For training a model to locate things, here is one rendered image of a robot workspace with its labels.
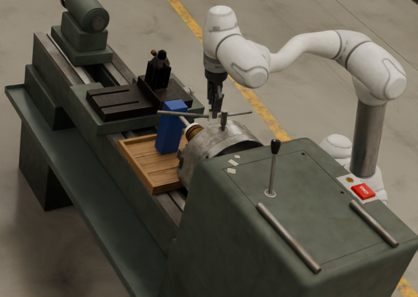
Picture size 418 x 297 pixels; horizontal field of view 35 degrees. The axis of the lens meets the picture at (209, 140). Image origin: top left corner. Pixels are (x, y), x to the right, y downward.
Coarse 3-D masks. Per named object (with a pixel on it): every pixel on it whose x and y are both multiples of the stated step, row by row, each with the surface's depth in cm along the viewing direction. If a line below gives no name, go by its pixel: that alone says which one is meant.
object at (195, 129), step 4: (188, 128) 253; (192, 128) 252; (196, 128) 252; (200, 128) 251; (204, 128) 252; (188, 132) 252; (192, 132) 250; (196, 132) 250; (188, 136) 251; (192, 136) 250; (188, 140) 252
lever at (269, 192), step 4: (272, 156) 206; (272, 160) 206; (272, 164) 206; (272, 168) 206; (272, 172) 206; (272, 176) 206; (272, 180) 206; (272, 184) 207; (264, 192) 207; (268, 192) 207; (272, 192) 208; (268, 196) 206; (272, 196) 206
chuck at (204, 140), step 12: (228, 120) 239; (204, 132) 234; (216, 132) 233; (228, 132) 233; (240, 132) 234; (192, 144) 233; (204, 144) 231; (180, 156) 236; (192, 156) 232; (192, 168) 231; (180, 180) 241
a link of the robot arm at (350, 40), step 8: (344, 32) 231; (352, 32) 234; (344, 40) 229; (352, 40) 229; (360, 40) 228; (368, 40) 229; (344, 48) 230; (352, 48) 228; (344, 56) 230; (344, 64) 232
